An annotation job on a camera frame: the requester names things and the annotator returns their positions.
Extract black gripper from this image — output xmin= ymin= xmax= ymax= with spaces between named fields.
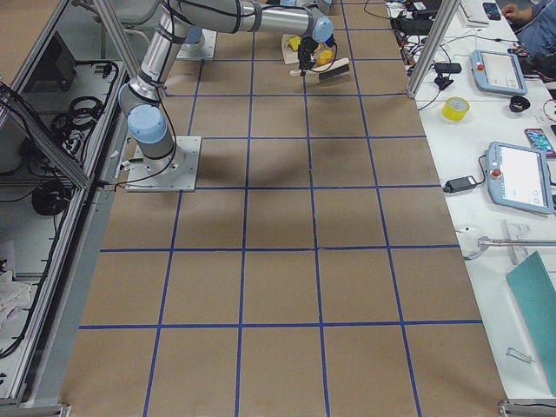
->
xmin=297 ymin=36 xmax=317 ymax=72

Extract yellow green sponge piece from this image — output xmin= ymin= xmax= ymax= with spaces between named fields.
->
xmin=287 ymin=36 xmax=301 ymax=51

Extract beige plastic dustpan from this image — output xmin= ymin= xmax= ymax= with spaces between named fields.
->
xmin=281 ymin=35 xmax=334 ymax=67

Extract beige hand brush black bristles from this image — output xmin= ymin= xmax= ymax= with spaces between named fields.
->
xmin=289 ymin=58 xmax=350 ymax=81

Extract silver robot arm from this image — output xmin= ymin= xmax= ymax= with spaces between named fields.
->
xmin=119 ymin=1 xmax=334 ymax=161

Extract person hand at desk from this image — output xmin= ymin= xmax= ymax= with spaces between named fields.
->
xmin=501 ymin=3 xmax=533 ymax=24

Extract yellow tape roll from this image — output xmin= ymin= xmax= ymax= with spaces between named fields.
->
xmin=441 ymin=96 xmax=470 ymax=122

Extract blue teach pendant far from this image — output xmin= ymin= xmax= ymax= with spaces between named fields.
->
xmin=470 ymin=50 xmax=528 ymax=96

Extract blue teach pendant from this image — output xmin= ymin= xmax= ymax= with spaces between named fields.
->
xmin=486 ymin=142 xmax=555 ymax=215
xmin=470 ymin=50 xmax=528 ymax=96

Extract black power adapter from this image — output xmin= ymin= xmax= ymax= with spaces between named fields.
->
xmin=442 ymin=175 xmax=485 ymax=194

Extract smartphone colourful screen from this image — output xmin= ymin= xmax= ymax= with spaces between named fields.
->
xmin=524 ymin=129 xmax=556 ymax=159

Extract blue teach pendant near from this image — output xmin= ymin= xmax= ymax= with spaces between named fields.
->
xmin=486 ymin=142 xmax=555 ymax=215

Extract white desk lamp base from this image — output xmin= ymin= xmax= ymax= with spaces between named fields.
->
xmin=455 ymin=226 xmax=486 ymax=261

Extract teal folder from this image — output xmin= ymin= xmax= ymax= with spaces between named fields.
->
xmin=506 ymin=251 xmax=555 ymax=395

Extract white crumpled cloth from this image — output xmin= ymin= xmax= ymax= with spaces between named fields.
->
xmin=0 ymin=241 xmax=34 ymax=334

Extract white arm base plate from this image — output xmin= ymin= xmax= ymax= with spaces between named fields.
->
xmin=176 ymin=27 xmax=217 ymax=61
xmin=125 ymin=136 xmax=202 ymax=192

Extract aluminium frame post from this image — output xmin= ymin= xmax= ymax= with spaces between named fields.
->
xmin=407 ymin=0 xmax=460 ymax=98

